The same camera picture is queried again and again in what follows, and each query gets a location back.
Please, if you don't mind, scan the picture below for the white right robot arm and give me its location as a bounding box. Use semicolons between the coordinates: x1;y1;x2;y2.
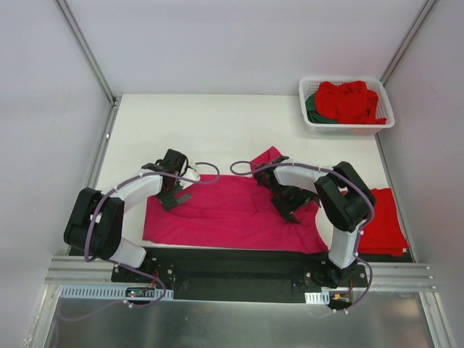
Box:
253;156;376;289

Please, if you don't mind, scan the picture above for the folded red t shirt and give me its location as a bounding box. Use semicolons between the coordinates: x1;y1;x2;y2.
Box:
358;188;409;257

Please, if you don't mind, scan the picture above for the pink t shirt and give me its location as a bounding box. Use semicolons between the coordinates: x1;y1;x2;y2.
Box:
142;146;328;254

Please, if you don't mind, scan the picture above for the white plastic laundry basket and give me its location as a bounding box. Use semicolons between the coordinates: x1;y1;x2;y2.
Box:
299;76;395;136

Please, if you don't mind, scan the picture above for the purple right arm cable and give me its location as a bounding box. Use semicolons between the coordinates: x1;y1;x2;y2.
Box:
230;160;376;310

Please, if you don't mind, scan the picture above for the green t shirt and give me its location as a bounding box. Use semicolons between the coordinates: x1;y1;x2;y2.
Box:
305;94;338;124

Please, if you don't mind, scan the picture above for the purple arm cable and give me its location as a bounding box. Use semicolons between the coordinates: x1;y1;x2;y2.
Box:
57;161;221;321
230;160;376;310

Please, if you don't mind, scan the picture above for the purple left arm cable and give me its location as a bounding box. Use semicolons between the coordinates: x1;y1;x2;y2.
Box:
57;161;221;321

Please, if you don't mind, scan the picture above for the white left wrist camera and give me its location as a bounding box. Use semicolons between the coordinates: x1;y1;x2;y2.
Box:
183;168;201;183

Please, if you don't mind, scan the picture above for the aluminium frame rail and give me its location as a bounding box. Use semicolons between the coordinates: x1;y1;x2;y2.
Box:
45;256;439;303

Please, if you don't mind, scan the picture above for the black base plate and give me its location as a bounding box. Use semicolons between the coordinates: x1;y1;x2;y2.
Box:
69;244;415;304

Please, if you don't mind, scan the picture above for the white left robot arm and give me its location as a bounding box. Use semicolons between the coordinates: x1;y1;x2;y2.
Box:
64;149;199;282

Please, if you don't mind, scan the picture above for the red crumpled t shirt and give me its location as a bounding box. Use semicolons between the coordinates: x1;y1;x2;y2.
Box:
315;80;386;125

